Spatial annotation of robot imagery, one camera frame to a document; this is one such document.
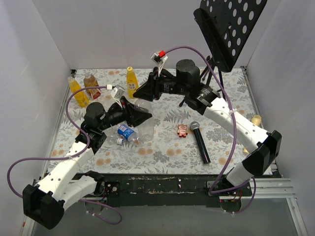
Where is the clear crushed plastic bottle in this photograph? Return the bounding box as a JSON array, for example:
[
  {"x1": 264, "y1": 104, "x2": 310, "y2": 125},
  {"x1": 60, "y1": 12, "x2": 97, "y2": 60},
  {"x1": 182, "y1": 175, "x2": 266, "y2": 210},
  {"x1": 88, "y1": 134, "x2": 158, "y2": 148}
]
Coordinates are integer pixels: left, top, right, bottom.
[{"x1": 135, "y1": 99, "x2": 154, "y2": 142}]

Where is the yellow honey pomelo bottle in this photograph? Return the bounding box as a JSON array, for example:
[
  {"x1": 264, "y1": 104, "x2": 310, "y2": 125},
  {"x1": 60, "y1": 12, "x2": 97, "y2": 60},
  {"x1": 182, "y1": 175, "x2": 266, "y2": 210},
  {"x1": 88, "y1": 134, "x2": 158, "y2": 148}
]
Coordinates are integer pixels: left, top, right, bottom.
[{"x1": 67, "y1": 76, "x2": 90, "y2": 107}]

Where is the brown tea bottle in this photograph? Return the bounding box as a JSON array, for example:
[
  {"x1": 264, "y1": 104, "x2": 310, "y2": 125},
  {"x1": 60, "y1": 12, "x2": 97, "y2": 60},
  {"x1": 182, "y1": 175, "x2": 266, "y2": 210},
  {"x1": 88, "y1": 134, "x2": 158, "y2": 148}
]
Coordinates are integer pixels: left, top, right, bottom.
[{"x1": 83, "y1": 72, "x2": 101, "y2": 100}]

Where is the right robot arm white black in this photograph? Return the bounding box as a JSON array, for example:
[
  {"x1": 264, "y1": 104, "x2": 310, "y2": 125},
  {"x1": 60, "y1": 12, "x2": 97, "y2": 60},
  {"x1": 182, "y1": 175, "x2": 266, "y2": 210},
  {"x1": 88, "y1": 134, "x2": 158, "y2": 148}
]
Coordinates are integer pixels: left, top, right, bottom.
[{"x1": 133, "y1": 59, "x2": 282, "y2": 196}]

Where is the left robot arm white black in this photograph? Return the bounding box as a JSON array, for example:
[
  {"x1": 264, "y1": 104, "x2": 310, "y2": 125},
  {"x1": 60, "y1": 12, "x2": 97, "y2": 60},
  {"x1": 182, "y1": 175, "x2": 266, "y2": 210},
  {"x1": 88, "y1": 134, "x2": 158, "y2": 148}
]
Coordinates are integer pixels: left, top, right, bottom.
[{"x1": 22, "y1": 97, "x2": 152, "y2": 230}]

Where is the tall yellow juice bottle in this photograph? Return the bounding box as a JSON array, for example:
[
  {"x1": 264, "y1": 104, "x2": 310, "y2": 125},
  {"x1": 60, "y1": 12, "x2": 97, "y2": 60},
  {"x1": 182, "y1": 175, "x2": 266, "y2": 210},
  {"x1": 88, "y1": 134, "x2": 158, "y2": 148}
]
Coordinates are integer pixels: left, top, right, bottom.
[{"x1": 126, "y1": 66, "x2": 139, "y2": 98}]

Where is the blue label crushed water bottle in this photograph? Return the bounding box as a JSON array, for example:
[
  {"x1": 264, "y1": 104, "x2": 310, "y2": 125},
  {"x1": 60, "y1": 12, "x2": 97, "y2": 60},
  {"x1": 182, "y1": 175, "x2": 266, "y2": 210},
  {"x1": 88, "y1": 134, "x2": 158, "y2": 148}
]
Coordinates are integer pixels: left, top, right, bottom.
[{"x1": 116, "y1": 124, "x2": 142, "y2": 146}]

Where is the red owl wooden block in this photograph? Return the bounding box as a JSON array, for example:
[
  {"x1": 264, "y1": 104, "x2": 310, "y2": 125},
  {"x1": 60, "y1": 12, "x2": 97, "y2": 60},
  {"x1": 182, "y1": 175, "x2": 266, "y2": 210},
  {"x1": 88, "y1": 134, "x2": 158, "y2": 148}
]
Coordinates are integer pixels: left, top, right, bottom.
[{"x1": 177, "y1": 124, "x2": 188, "y2": 138}]

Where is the floral patterned table mat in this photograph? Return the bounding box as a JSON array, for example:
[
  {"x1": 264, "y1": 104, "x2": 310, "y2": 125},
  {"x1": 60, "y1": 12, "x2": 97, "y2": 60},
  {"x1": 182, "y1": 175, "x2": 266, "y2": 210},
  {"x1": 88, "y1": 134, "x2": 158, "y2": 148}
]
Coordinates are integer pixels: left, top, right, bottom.
[{"x1": 50, "y1": 68, "x2": 256, "y2": 175}]

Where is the black silver microphone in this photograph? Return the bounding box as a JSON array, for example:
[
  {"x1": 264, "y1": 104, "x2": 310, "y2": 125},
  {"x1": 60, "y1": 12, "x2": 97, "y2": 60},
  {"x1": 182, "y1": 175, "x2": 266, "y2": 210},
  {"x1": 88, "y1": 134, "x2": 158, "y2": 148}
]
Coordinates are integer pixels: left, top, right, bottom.
[{"x1": 190, "y1": 121, "x2": 211, "y2": 164}]

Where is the black front base bar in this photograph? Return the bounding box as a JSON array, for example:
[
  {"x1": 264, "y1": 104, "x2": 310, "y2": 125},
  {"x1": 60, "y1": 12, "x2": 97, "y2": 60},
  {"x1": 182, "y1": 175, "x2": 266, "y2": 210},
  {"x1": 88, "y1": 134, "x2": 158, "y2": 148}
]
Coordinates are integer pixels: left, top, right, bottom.
[{"x1": 76, "y1": 173, "x2": 261, "y2": 208}]

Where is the black perforated music stand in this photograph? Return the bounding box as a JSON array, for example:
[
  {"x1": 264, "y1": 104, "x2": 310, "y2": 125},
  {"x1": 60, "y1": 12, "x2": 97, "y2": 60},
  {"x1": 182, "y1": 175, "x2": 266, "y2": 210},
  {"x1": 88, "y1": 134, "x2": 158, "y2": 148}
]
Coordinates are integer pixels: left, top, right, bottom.
[{"x1": 179, "y1": 0, "x2": 268, "y2": 109}]

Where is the beige cone object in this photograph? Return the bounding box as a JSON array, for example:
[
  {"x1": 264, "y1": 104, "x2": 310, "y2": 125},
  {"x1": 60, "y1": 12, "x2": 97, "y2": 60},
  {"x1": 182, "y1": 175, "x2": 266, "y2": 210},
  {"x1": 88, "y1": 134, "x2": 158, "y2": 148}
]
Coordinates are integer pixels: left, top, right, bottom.
[{"x1": 243, "y1": 115, "x2": 262, "y2": 154}]

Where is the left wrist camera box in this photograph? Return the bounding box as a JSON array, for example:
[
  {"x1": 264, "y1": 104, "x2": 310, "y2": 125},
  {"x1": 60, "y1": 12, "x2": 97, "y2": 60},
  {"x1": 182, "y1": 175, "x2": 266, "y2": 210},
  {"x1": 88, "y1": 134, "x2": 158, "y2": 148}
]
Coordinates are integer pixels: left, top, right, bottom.
[{"x1": 110, "y1": 85, "x2": 125, "y2": 101}]

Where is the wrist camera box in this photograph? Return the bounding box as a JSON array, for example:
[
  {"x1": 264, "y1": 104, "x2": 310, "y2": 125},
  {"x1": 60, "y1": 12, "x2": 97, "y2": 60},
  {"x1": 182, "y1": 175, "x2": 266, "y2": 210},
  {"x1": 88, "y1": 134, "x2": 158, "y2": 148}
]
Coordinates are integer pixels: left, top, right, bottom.
[
  {"x1": 151, "y1": 50, "x2": 168, "y2": 65},
  {"x1": 110, "y1": 85, "x2": 125, "y2": 101}
]

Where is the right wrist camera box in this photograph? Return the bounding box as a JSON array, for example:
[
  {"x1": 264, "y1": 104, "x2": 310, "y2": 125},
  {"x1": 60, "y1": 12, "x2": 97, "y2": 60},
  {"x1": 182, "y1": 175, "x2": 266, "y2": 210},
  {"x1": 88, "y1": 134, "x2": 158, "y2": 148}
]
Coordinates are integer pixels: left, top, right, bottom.
[{"x1": 151, "y1": 50, "x2": 168, "y2": 65}]

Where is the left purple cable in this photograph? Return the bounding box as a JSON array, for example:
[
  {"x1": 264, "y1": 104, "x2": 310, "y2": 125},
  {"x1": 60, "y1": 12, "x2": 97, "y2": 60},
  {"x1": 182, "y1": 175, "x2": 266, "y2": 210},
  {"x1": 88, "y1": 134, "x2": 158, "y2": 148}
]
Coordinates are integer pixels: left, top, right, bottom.
[{"x1": 6, "y1": 85, "x2": 123, "y2": 225}]

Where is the purple cable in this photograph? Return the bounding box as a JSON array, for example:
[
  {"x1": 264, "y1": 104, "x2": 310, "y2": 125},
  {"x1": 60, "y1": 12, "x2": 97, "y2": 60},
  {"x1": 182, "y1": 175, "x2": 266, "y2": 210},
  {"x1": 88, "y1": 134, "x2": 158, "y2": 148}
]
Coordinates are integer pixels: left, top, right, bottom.
[
  {"x1": 158, "y1": 46, "x2": 256, "y2": 214},
  {"x1": 6, "y1": 85, "x2": 123, "y2": 225}
]

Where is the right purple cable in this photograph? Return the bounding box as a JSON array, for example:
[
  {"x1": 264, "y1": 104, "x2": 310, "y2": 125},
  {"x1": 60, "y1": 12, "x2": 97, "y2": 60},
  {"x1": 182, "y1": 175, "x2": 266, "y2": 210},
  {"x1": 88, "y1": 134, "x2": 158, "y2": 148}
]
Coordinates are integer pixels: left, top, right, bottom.
[{"x1": 158, "y1": 46, "x2": 256, "y2": 214}]

